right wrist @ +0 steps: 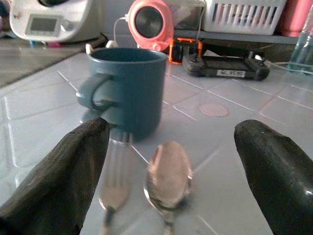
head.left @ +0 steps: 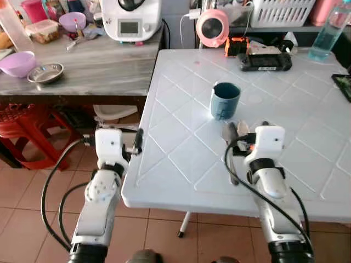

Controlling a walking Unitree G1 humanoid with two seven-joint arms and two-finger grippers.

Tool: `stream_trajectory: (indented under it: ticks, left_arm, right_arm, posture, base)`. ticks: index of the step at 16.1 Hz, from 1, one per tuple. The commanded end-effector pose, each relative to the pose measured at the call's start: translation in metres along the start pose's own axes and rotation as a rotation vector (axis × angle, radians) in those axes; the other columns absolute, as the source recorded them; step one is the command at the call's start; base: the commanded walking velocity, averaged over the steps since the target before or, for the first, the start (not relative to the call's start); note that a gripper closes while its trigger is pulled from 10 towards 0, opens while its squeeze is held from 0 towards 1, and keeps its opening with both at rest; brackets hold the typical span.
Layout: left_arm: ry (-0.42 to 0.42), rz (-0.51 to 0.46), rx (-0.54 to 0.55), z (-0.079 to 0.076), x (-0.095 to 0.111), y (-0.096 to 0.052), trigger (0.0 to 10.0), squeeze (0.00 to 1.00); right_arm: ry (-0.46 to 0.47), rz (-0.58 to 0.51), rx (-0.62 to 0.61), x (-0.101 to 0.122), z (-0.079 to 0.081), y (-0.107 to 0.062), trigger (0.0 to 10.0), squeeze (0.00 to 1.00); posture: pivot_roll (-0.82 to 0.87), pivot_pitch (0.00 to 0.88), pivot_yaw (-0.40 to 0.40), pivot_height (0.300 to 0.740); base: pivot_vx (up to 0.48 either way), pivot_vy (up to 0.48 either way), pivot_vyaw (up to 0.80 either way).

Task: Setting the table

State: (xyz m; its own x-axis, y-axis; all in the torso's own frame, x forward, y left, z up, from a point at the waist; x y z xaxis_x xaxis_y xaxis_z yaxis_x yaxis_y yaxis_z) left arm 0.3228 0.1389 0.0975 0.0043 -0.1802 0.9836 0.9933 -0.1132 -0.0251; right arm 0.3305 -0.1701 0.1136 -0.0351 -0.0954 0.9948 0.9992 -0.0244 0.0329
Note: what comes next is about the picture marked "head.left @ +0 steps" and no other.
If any metal spoon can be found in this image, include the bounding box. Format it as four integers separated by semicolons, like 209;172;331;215
222;122;240;186

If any blue ceramic mug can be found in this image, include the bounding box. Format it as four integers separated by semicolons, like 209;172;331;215
211;82;242;120

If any black handheld controller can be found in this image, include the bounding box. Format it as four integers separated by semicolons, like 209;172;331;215
237;52;292;72

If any orange and black device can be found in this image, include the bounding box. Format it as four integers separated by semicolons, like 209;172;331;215
225;37;250;56

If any black phone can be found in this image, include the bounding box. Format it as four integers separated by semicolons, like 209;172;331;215
331;74;351;102

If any white table leg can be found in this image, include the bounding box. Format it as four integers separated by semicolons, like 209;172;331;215
177;211;193;238

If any blue clear water bottle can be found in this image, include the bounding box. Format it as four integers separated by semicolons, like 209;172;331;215
308;0;351;62

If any pink round appliance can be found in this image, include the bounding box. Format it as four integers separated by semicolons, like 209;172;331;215
196;8;230;49

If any dark left robot foot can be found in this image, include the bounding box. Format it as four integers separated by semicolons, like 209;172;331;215
126;249;162;263

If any dark robot foot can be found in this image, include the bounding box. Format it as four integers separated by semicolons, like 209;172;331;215
126;249;162;263
211;256;239;263

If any red plastic stool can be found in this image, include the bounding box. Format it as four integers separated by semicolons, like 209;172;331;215
0;104;77;170

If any white plastic basket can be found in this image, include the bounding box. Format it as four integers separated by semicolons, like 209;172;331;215
250;0;316;28

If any stainless steel bowl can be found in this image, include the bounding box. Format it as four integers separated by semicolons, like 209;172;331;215
27;62;65;84

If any metal fork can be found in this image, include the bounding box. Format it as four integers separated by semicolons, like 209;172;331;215
66;37;89;51

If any white kitchen machine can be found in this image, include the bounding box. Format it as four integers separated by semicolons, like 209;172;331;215
101;0;163;43

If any dark right robot foot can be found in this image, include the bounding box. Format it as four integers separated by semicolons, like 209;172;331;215
211;256;239;263

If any pink plastic tub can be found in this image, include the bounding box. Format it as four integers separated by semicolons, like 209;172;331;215
310;0;341;27

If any small purple bowl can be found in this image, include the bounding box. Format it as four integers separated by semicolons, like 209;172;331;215
59;12;87;32

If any large purple plastic bowl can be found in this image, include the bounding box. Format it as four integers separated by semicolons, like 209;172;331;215
0;51;37;78

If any clear plastic food container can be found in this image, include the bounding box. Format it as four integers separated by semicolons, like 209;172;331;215
25;20;61;44

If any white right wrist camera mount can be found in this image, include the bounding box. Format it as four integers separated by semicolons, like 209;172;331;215
244;125;287;165

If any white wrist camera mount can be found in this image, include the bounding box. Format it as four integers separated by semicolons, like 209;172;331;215
94;129;130;165
244;125;287;165

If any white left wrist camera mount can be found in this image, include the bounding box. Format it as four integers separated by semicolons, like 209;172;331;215
94;129;130;165

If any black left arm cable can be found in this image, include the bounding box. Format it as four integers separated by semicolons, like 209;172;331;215
41;134;98;253

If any white charger with cable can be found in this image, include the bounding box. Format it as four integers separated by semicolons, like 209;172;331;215
180;8;203;45

